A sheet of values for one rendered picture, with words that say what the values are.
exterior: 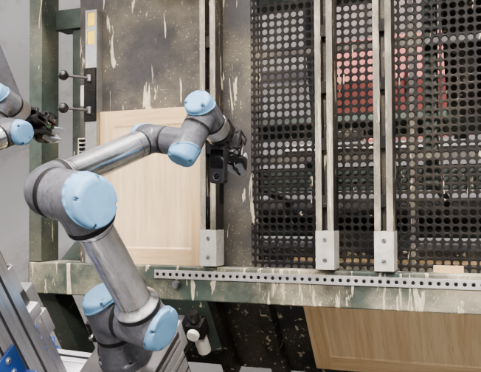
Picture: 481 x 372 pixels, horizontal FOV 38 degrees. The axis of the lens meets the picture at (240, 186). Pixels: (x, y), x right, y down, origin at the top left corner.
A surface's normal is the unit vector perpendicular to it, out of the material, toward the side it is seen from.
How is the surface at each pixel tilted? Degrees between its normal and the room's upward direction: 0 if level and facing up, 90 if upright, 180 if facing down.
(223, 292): 56
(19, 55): 90
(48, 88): 90
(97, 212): 82
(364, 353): 90
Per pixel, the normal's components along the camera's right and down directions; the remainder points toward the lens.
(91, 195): 0.77, 0.03
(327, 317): -0.29, 0.54
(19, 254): -0.21, -0.84
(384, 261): -0.37, -0.03
